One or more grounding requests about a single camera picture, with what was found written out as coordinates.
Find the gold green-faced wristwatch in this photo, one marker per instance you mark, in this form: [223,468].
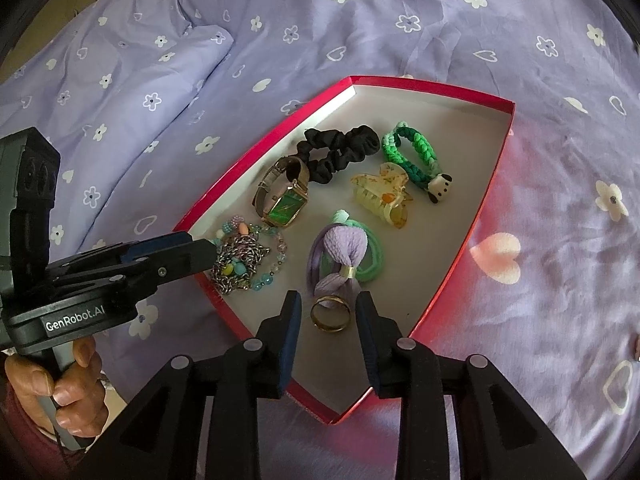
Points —
[282,207]

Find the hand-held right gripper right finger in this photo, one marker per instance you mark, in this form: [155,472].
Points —
[366,342]

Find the person's left forearm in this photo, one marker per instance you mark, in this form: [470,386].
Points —
[20,442]

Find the person's left hand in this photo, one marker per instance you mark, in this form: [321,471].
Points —
[85,402]

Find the yellow floral hair claw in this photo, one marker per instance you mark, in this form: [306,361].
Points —
[370,195]

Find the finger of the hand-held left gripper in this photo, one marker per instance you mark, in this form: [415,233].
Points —
[160,242]
[192,257]

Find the black fabric scrunchie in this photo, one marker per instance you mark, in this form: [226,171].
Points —
[320,170]

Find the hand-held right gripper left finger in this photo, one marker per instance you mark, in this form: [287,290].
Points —
[290,342]

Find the purple flower print blanket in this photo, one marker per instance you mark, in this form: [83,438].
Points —
[400,10]

